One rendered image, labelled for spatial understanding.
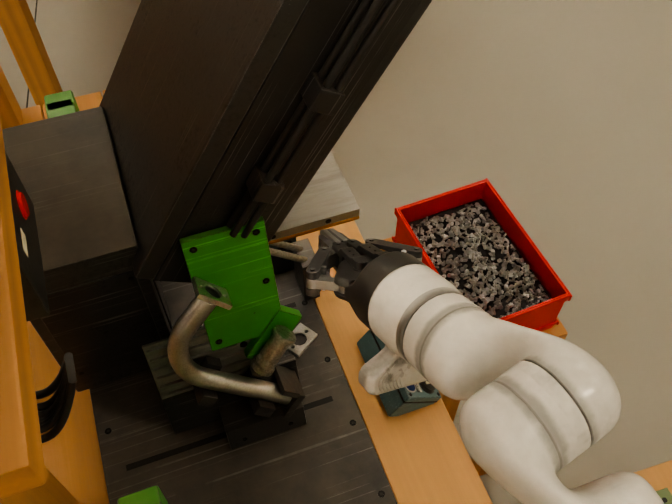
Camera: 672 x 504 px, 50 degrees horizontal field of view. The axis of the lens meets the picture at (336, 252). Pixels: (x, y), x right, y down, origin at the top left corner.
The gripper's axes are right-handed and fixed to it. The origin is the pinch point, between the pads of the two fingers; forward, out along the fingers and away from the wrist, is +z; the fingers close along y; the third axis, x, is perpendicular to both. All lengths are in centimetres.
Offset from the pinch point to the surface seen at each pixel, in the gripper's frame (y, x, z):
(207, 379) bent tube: 6.9, 31.5, 27.2
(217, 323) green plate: 4.5, 23.3, 28.5
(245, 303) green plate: 0.5, 20.3, 27.4
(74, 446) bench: 26, 49, 43
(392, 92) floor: -126, 33, 199
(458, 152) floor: -134, 50, 161
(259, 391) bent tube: -1.1, 36.1, 27.2
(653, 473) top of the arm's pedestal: -60, 52, -1
